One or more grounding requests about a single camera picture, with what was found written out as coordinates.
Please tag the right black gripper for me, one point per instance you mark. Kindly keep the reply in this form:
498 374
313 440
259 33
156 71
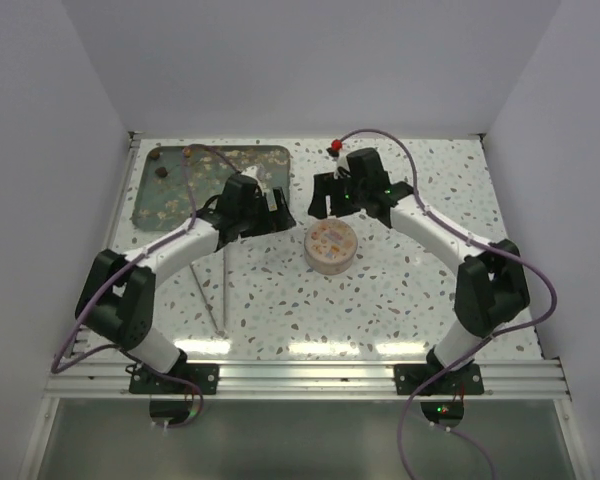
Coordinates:
324 185

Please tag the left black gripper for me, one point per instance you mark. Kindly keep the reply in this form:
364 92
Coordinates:
281 217

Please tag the embossed silver tin lid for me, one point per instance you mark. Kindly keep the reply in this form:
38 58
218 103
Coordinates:
331 233

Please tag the metal tweezers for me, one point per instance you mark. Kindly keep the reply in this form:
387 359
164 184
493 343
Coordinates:
210 276

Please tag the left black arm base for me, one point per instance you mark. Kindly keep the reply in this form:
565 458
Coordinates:
183 379

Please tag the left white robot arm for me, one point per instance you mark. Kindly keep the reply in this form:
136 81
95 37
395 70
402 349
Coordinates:
118 297

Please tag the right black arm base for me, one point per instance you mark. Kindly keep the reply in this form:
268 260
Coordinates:
409 377

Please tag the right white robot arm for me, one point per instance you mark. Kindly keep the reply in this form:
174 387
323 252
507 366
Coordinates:
491 287

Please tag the brown chocolate left tray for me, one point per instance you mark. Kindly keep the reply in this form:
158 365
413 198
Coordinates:
161 173

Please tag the round silver tin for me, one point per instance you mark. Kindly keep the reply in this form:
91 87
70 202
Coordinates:
329 261

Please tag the green floral metal tray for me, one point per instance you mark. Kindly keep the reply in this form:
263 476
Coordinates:
164 203

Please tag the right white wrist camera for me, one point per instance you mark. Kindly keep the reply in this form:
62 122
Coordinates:
339 157

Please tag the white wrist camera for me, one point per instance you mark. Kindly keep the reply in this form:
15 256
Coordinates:
339 157
258 173

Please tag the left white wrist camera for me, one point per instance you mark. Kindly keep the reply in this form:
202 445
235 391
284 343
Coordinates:
258 173

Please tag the aluminium mounting rail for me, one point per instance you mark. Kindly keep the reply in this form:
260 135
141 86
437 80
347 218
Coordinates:
295 360

